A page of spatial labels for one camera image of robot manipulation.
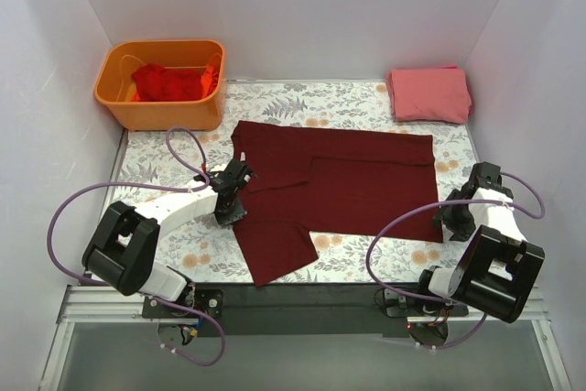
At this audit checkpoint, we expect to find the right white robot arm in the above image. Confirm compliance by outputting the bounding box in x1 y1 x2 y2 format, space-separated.
414 162 545 323

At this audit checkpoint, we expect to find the orange t shirt in bin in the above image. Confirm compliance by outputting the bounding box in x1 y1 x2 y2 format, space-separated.
201 54 222 98

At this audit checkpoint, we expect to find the floral patterned table mat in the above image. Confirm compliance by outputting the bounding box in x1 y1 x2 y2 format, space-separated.
109 81 476 283

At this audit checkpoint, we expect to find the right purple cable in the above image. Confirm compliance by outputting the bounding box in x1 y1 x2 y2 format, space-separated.
366 170 547 355

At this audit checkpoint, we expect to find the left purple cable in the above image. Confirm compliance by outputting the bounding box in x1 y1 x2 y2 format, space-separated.
48 125 227 367

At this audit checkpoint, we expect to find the folded pink t shirt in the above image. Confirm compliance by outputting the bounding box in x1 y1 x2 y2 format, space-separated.
386 67 472 125

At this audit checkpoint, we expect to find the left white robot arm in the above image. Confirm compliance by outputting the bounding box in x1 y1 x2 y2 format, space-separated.
81 158 254 318

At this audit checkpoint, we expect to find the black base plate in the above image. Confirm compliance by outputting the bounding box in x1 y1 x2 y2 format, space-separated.
141 281 468 350

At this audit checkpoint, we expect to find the orange plastic bin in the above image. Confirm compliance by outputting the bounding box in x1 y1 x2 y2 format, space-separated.
94 39 227 131

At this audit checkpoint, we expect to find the bright red t shirt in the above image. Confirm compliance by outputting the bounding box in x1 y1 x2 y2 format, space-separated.
131 63 203 103

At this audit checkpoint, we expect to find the purple cable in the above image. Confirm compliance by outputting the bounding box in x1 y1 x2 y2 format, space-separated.
366 170 547 355
48 125 227 367

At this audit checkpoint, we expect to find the dark red t shirt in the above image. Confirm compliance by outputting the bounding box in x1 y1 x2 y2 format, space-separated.
232 121 439 287

